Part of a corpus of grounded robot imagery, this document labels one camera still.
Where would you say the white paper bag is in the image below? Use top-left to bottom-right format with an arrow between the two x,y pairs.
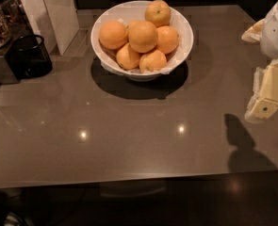
21,0 -> 79,56

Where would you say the white ceramic bowl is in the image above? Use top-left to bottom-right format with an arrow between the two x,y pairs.
90,0 -> 195,82

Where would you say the dark metal stand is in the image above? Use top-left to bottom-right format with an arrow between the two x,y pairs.
0,24 -> 33,85

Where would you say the hidden middle orange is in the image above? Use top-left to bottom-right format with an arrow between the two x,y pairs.
127,20 -> 139,29

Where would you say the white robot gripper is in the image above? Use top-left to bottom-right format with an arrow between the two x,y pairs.
241,1 -> 278,123

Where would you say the black mesh cup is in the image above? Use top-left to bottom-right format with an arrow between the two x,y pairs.
11,34 -> 53,79

